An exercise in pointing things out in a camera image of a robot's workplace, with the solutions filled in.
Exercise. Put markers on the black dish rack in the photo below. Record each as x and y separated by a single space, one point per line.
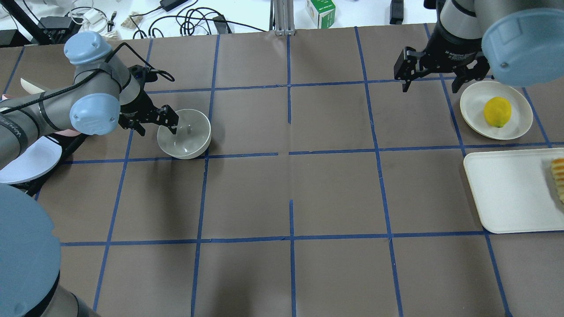
69 145

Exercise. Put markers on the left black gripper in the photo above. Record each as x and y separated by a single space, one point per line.
133 104

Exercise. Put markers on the green white box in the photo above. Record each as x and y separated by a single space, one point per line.
321 12

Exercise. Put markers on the black power adapter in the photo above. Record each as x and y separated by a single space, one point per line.
169 5

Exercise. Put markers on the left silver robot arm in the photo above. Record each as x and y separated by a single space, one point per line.
104 94

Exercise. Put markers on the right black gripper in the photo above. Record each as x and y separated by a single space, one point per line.
450 49

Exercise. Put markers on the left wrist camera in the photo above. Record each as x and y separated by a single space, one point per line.
143 74

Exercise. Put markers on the lavender plate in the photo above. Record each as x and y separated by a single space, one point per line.
36 161

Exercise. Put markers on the cream rectangular tray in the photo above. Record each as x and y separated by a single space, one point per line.
514 191

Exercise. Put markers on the white ceramic bowl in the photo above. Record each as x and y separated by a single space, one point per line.
192 137

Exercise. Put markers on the sliced yellow fruit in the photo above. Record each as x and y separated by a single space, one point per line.
557 171

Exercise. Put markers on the yellow lemon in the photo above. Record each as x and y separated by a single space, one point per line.
497 112

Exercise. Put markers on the cream round plate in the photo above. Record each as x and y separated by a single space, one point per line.
473 101

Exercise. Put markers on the cream plate in rack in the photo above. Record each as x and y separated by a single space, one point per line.
31 87

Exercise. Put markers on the aluminium frame post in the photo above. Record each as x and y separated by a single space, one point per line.
282 17

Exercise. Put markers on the pink plate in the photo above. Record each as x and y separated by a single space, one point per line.
67 132

